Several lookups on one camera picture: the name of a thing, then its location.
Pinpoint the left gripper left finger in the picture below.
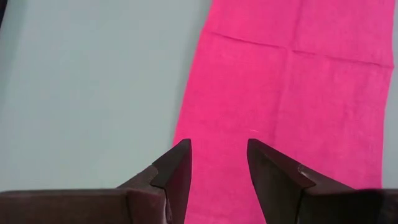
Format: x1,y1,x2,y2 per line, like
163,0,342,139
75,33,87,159
0,138,193,224

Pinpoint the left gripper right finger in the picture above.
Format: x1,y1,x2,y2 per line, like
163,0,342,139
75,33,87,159
247,138,398,224

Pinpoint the pink towel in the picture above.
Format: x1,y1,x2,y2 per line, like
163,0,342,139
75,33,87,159
172,0,396,224

